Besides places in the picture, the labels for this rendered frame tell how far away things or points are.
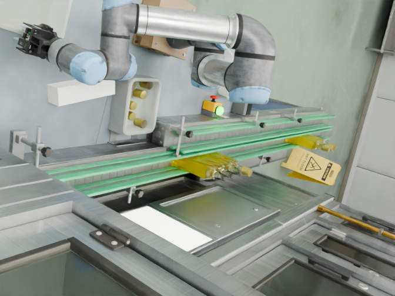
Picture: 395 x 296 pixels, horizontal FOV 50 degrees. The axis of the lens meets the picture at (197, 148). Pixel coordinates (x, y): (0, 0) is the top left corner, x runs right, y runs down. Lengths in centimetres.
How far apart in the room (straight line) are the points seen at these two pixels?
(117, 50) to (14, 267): 66
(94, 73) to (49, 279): 59
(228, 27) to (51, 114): 69
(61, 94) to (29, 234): 83
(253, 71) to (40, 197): 68
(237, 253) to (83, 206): 82
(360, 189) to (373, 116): 125
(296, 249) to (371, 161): 602
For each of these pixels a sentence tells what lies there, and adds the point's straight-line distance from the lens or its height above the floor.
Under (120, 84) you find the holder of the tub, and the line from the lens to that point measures 165.
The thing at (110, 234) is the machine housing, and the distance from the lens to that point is 69.
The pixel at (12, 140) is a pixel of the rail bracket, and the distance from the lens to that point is 136.
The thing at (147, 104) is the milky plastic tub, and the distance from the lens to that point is 177.
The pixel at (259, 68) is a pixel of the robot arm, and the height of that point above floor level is 140.
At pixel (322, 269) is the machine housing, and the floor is 162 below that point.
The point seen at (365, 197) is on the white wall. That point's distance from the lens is 775.
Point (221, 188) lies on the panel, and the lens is 197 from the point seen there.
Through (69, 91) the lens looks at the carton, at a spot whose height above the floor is 81.
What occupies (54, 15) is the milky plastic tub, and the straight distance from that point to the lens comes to 144.
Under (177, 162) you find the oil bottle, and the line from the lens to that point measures 183.
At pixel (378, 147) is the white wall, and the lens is 757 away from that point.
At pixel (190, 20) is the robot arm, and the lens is 115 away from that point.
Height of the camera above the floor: 198
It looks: 34 degrees down
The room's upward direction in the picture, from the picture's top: 111 degrees clockwise
